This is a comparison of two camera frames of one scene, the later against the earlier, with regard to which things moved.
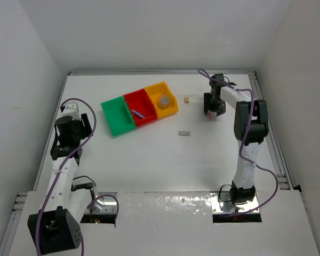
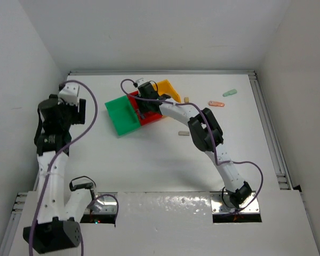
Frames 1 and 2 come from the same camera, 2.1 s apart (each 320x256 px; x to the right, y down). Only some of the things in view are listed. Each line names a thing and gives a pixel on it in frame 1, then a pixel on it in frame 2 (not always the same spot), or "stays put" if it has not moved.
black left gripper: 86,124 to 81,111
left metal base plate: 105,205 stays put
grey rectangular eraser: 185,133 stays put
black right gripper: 220,110 to 143,108
